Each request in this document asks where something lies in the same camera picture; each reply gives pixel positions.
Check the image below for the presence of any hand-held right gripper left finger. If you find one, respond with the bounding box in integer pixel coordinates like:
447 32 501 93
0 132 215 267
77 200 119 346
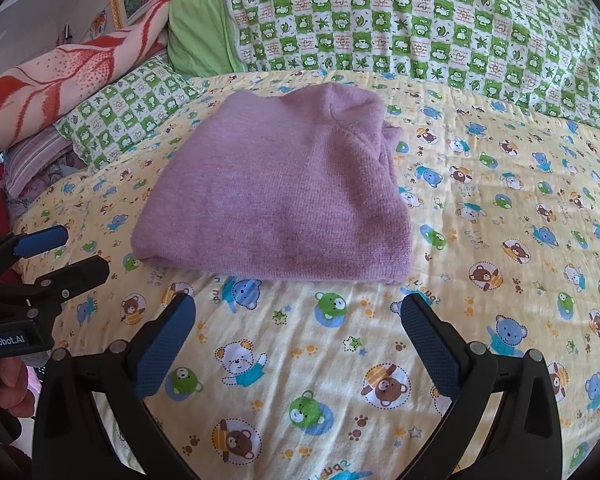
31 292 197 480

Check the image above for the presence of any striped purple cloth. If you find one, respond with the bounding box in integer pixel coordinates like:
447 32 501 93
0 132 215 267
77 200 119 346
4 129 87 203

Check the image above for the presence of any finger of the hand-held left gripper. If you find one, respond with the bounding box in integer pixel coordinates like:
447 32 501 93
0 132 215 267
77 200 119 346
22 254 111 312
0 225 70 282

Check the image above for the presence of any purple knit sweater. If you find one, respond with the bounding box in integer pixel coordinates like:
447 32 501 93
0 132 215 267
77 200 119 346
131 82 414 286

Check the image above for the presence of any yellow bear print bed sheet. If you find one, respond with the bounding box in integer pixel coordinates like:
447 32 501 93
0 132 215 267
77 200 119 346
10 71 600 480

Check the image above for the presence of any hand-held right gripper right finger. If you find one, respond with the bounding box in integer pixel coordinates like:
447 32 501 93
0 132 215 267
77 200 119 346
401 293 564 480

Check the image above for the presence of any white cabinet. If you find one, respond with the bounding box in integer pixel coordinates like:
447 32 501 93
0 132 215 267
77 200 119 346
0 0 117 73

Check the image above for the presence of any person's left hand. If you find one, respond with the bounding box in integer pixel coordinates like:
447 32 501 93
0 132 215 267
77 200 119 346
0 359 37 417

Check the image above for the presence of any red floral blanket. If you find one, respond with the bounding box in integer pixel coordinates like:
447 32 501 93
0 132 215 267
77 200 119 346
0 0 173 153

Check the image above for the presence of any green checkered pillow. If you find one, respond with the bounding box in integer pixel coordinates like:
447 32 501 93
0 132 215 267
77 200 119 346
54 56 206 171

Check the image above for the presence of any green checkered quilt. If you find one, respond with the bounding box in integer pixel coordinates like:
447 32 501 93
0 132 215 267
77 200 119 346
167 0 600 136

